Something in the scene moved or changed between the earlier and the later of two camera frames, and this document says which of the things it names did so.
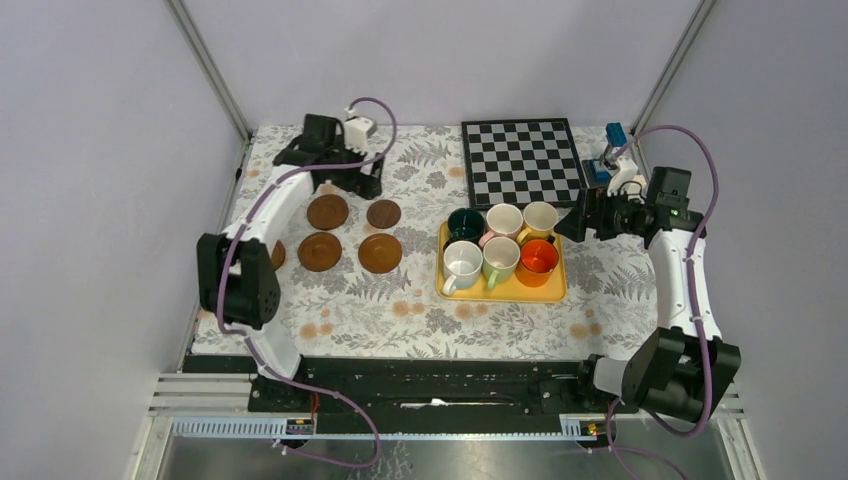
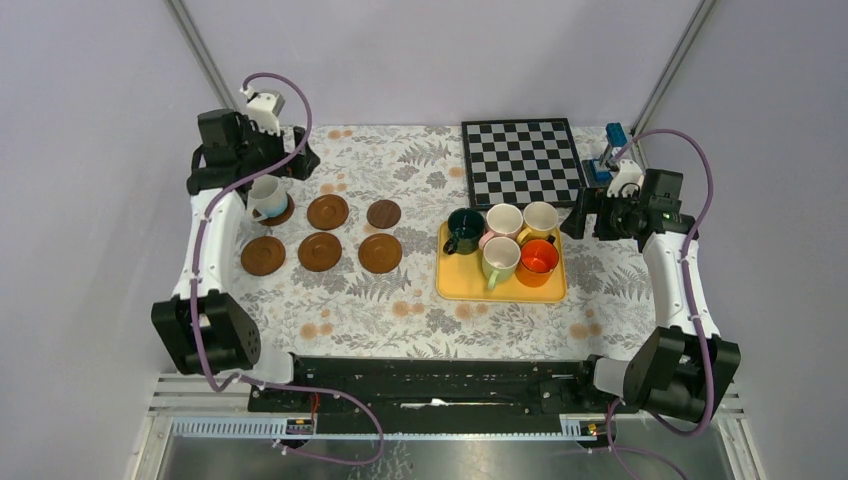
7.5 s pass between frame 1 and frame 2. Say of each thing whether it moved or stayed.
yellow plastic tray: stayed
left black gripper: moved
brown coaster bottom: stayed
